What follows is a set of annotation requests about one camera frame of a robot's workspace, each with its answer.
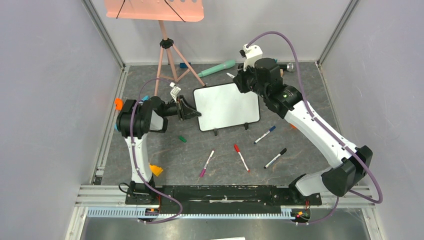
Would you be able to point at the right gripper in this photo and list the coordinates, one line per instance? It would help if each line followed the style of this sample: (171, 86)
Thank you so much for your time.
(241, 81)

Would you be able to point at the metal whiteboard stand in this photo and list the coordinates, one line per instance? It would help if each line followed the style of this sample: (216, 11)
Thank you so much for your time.
(245, 125)

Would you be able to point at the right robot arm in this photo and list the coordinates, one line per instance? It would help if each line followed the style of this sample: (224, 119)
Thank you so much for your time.
(345, 159)

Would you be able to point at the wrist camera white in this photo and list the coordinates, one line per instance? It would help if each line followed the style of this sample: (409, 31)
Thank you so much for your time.
(251, 54)
(175, 89)

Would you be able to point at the white whiteboard black frame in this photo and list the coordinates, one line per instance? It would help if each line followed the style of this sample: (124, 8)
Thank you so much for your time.
(222, 106)

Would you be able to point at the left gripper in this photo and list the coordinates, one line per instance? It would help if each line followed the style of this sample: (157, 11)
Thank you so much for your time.
(180, 110)

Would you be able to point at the black microphone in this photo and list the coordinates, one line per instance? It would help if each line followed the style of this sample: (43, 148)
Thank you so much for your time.
(289, 67)

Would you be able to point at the dark blue block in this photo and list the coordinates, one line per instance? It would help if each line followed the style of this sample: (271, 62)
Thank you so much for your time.
(183, 65)

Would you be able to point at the red cap marker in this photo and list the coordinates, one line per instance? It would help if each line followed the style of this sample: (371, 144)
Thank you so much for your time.
(237, 149)

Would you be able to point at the pink music stand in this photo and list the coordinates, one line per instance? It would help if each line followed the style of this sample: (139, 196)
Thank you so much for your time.
(186, 11)

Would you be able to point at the green marker cap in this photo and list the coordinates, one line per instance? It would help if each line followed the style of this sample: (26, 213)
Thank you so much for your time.
(182, 139)

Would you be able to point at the blue cap marker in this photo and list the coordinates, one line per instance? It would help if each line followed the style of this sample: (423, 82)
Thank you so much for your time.
(265, 134)

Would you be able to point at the black cap marker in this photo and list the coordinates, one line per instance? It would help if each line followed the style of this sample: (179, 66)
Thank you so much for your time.
(282, 152)

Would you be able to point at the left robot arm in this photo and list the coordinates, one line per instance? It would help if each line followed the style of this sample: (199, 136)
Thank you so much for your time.
(141, 189)

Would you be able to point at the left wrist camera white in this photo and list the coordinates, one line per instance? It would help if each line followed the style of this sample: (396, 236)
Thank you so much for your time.
(175, 89)

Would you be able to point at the orange stepped wedge block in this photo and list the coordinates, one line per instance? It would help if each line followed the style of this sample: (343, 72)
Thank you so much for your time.
(156, 170)

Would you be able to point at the purple cap marker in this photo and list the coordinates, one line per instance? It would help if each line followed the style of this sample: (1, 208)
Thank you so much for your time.
(206, 164)

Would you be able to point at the orange block left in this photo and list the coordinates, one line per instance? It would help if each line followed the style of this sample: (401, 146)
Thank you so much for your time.
(118, 104)

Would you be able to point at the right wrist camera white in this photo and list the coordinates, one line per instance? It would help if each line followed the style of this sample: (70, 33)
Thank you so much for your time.
(251, 54)

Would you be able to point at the teal bottle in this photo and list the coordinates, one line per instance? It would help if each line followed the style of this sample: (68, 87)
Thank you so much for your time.
(217, 68)

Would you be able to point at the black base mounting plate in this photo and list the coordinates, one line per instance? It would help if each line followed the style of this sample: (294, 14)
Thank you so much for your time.
(219, 199)

